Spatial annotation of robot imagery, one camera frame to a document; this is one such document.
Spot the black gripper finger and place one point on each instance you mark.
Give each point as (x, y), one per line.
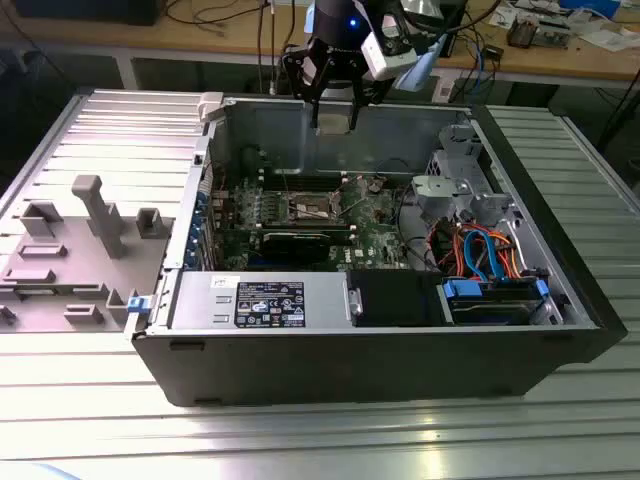
(305, 75)
(361, 85)

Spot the CPU socket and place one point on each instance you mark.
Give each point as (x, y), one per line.
(310, 209)

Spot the white tag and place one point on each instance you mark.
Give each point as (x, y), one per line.
(443, 90)

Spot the pale grey case latch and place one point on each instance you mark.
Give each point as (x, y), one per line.
(210, 105)

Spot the round coin battery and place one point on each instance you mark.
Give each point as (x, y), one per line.
(375, 186)

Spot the wooden workbench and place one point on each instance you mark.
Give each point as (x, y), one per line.
(210, 37)

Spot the grey metal drive cage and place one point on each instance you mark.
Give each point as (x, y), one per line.
(440, 187)

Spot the small black box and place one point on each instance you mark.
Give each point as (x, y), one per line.
(492, 52)

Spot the green motherboard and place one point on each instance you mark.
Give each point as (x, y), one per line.
(372, 235)

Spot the copper coil part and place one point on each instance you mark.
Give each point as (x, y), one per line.
(522, 31)

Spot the black graphics card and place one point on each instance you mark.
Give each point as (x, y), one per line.
(295, 247)

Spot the small electronics board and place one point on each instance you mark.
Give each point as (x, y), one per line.
(552, 35)

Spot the black plastic shroud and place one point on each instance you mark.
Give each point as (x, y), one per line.
(390, 300)

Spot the blue box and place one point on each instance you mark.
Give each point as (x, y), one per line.
(590, 5)

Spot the grey power supply unit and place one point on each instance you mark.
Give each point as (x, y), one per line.
(200, 300)

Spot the white paper sheet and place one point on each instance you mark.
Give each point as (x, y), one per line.
(610, 40)

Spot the hard disk in blue carrier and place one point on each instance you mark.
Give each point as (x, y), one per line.
(485, 312)

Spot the blue plastic case latch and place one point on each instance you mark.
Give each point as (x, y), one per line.
(140, 305)

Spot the open PC case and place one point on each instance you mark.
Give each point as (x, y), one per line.
(350, 370)

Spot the grey parts rack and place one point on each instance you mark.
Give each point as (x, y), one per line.
(75, 272)

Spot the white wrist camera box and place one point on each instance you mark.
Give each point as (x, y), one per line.
(387, 60)

